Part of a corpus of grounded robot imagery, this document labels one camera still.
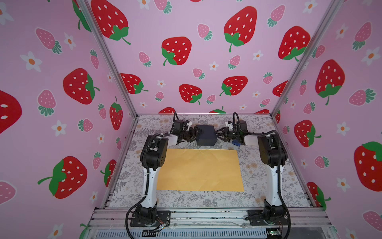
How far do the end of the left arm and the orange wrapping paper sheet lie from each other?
12 centimetres

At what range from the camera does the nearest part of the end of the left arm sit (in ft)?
2.93

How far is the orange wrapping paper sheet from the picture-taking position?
0.87 m
